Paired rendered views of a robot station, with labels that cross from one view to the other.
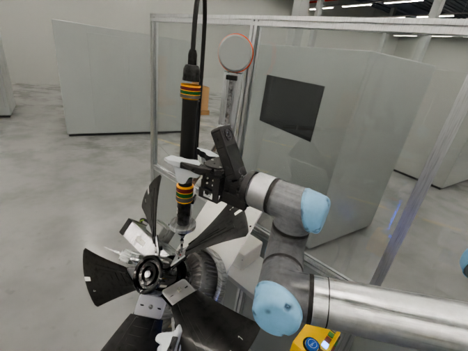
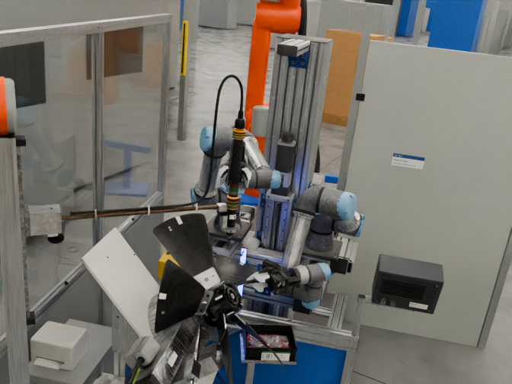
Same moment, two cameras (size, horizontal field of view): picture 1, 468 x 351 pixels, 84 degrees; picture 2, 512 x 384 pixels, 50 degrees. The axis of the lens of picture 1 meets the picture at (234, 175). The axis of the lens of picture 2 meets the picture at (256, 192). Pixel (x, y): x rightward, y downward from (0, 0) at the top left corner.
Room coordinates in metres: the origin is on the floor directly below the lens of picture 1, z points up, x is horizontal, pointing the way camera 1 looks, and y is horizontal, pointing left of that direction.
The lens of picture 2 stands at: (1.41, 1.71, 2.27)
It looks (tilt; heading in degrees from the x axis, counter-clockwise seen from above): 21 degrees down; 240
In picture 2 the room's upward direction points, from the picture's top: 6 degrees clockwise
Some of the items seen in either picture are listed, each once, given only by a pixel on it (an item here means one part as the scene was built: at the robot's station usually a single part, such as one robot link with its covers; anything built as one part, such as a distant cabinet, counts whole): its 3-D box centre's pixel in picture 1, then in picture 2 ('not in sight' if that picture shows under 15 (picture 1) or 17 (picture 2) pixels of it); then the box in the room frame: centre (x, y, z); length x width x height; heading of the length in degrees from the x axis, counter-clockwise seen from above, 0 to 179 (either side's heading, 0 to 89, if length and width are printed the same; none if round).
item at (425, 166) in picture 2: not in sight; (430, 190); (-1.29, -0.69, 1.10); 1.21 x 0.05 x 2.20; 141
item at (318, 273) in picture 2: not in sight; (315, 273); (0.16, 0.11, 1.17); 0.11 x 0.08 x 0.09; 178
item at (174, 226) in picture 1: (184, 209); (228, 216); (0.59, 0.12, 1.48); 0.09 x 0.07 x 0.10; 176
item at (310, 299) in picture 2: not in sight; (308, 292); (0.17, 0.10, 1.08); 0.11 x 0.08 x 0.11; 129
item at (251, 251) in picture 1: (241, 248); (57, 347); (1.15, -0.10, 0.92); 0.17 x 0.16 x 0.11; 141
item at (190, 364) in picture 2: (127, 257); (193, 369); (0.80, 0.38, 1.08); 0.07 x 0.04 x 0.06; 62
